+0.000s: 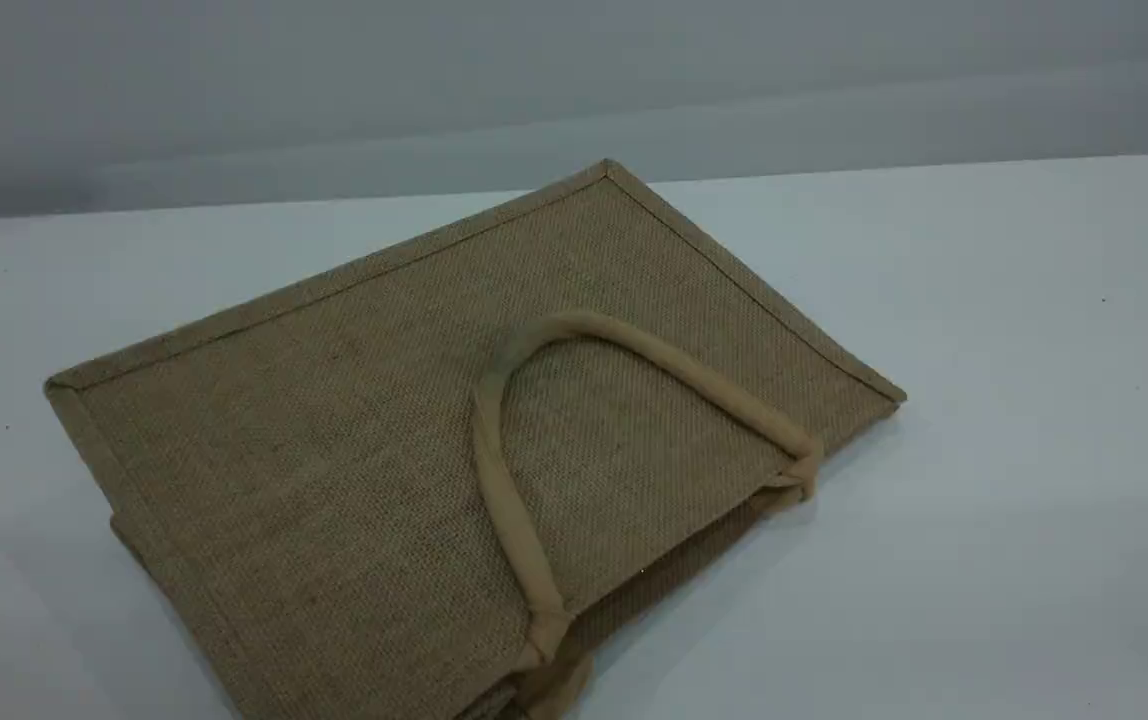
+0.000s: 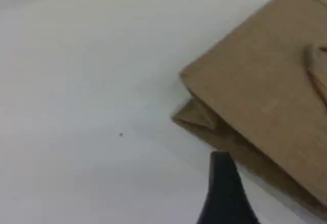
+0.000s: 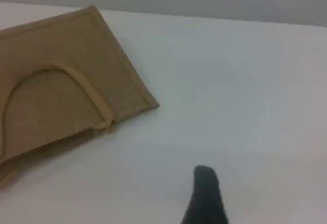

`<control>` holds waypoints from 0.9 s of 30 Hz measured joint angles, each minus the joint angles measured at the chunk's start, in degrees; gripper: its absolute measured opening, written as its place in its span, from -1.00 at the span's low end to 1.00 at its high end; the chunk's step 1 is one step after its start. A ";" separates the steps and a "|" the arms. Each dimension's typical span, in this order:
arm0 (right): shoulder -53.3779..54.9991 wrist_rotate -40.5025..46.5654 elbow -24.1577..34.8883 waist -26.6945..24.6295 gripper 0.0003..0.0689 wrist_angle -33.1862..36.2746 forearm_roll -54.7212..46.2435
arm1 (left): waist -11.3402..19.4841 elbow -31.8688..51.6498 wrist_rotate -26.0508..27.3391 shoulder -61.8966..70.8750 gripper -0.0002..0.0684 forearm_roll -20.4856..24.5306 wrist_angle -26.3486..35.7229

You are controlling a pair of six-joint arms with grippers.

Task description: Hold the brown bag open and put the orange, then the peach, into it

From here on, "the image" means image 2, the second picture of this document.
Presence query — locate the brown jute tote bag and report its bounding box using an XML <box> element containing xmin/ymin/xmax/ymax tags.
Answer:
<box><xmin>170</xmin><ymin>0</ymin><xmax>327</xmax><ymax>221</ymax></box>

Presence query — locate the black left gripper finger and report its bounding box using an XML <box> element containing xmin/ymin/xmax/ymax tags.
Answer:
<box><xmin>196</xmin><ymin>151</ymin><xmax>259</xmax><ymax>224</ymax></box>

